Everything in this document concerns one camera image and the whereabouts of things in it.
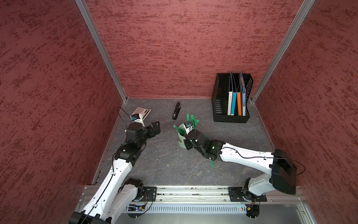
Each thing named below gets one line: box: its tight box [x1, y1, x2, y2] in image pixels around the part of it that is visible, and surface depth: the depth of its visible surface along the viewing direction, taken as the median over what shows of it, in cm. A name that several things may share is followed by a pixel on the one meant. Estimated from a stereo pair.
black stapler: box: [172, 101, 182, 120], surface depth 111 cm
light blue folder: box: [240, 71, 247, 117], surface depth 92 cm
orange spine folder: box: [236, 92, 242, 117], surface depth 94 cm
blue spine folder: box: [230, 92, 238, 116], surface depth 91 cm
